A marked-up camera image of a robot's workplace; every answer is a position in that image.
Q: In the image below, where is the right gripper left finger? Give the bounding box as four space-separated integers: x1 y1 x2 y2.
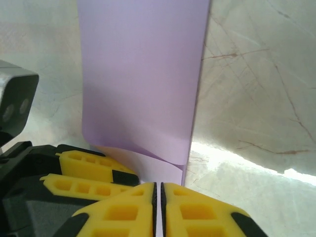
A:
56 182 158 237

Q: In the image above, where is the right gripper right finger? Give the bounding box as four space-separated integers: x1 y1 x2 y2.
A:
160 182 267 237

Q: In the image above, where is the purple cloth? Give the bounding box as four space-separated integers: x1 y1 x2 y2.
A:
77 0 211 237

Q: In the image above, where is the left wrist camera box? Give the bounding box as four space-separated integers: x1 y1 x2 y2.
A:
0 59 40 137

